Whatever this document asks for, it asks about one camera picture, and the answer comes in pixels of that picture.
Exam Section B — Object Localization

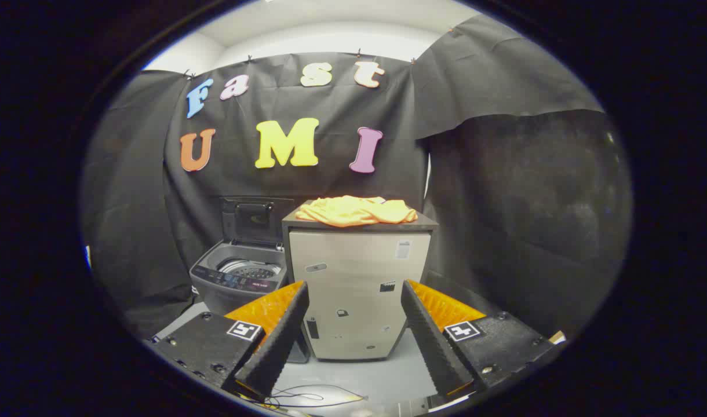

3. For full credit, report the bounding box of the grey washing machine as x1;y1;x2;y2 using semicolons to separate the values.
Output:
189;240;311;364

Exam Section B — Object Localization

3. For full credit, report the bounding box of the tangle of thin cables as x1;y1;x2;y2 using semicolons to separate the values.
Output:
236;383;369;413

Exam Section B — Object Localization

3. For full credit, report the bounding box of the orange polo shirt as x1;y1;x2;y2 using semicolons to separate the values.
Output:
295;195;418;228

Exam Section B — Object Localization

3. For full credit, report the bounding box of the black backdrop cloth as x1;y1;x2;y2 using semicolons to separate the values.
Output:
80;14;633;342

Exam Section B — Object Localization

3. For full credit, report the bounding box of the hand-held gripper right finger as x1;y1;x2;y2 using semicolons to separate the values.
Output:
400;280;566;406

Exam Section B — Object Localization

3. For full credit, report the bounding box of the beige cabinet with dark top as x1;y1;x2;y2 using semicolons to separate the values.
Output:
281;199;439;362

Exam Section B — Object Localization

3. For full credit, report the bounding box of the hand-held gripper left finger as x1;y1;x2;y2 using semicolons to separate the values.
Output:
150;281;311;400

